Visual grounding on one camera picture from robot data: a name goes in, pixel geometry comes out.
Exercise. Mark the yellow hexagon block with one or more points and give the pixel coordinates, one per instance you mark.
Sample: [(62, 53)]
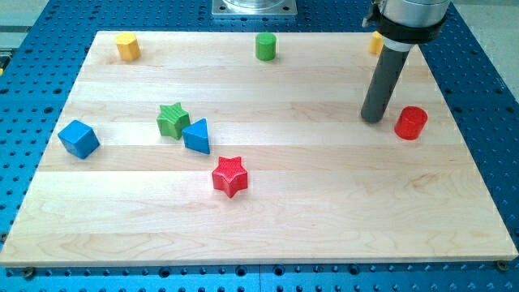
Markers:
[(128, 46)]

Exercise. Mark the blue triangle block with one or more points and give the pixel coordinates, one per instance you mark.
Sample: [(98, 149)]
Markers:
[(196, 136)]

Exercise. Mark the green cylinder block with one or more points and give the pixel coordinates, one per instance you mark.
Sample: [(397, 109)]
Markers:
[(265, 46)]

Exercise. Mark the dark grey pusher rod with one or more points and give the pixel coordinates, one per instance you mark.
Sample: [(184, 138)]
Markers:
[(384, 79)]

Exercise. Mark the red cylinder block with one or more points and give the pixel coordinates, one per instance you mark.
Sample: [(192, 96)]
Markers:
[(411, 122)]

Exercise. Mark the wooden board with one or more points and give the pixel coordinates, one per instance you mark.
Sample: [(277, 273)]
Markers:
[(323, 185)]

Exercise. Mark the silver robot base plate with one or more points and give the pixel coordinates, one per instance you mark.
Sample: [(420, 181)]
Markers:
[(254, 7)]

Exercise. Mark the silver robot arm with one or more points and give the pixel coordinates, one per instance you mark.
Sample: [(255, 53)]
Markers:
[(405, 23)]

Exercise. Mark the red star block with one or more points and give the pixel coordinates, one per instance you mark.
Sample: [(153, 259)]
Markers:
[(230, 176)]

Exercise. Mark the yellow block behind arm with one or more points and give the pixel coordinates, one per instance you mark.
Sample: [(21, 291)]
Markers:
[(376, 43)]

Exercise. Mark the green star block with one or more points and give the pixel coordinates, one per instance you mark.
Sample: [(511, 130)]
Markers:
[(172, 119)]

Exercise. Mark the blue cube block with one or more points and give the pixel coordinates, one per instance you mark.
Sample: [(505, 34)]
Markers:
[(79, 139)]

